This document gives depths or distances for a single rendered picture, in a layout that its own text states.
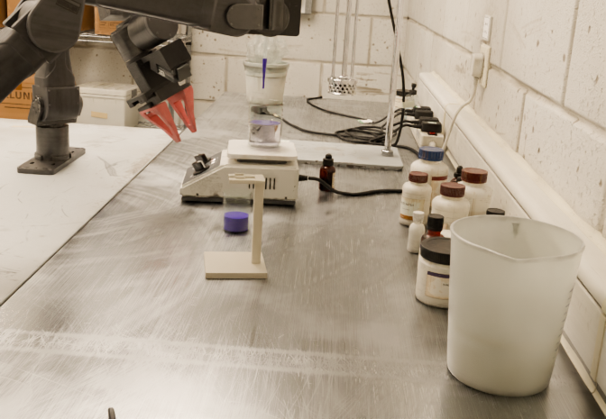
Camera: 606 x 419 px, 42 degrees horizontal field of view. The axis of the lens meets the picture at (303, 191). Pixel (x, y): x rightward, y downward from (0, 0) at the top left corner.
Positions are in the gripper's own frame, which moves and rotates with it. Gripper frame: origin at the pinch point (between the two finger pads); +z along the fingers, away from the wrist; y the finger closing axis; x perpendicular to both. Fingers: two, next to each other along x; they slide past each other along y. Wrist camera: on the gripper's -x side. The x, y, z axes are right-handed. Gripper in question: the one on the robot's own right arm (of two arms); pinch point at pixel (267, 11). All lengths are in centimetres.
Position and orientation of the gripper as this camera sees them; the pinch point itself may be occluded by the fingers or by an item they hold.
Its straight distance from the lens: 135.5
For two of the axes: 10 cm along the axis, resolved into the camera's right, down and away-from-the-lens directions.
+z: -0.6, -2.6, 9.6
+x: -0.7, 9.6, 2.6
